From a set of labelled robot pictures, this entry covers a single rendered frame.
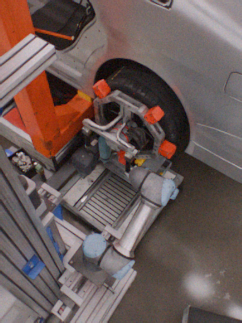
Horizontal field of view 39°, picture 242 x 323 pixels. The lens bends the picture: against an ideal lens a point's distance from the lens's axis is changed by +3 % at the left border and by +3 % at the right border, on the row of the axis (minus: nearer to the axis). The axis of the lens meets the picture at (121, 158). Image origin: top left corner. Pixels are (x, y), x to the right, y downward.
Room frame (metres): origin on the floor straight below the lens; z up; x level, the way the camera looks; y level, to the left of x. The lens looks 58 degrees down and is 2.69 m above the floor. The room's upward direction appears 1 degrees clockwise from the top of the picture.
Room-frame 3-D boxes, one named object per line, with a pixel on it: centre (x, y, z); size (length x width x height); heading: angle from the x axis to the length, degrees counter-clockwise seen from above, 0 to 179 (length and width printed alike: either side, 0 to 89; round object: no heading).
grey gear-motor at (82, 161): (1.53, 0.23, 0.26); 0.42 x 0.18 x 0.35; 145
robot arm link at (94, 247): (0.51, 0.12, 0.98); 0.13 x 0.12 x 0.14; 58
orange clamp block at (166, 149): (1.21, -0.30, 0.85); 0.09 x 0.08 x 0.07; 55
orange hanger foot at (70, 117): (1.69, 0.36, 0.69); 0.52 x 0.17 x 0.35; 145
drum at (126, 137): (1.32, 0.00, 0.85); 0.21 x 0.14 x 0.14; 145
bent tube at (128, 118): (1.23, -0.05, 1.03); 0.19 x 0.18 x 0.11; 145
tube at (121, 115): (1.34, 0.11, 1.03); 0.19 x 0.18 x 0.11; 145
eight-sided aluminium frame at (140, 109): (1.38, -0.04, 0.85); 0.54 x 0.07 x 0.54; 55
